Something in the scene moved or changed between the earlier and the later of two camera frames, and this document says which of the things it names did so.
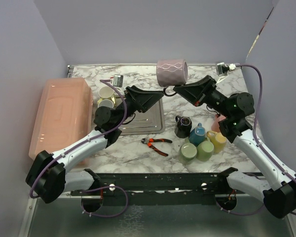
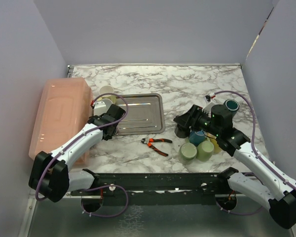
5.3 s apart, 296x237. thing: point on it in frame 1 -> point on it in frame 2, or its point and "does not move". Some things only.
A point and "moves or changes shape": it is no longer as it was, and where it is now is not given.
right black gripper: x=198 y=93 -> x=190 y=118
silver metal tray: x=151 y=122 does not move
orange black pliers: x=149 y=141 does not move
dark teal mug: x=105 y=102 moves or changes shape
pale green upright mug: x=188 y=153 does not move
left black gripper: x=142 y=100 -> x=102 y=115
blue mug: x=197 y=135 does not move
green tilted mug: x=204 y=150 does not move
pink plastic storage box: x=63 y=113 does not move
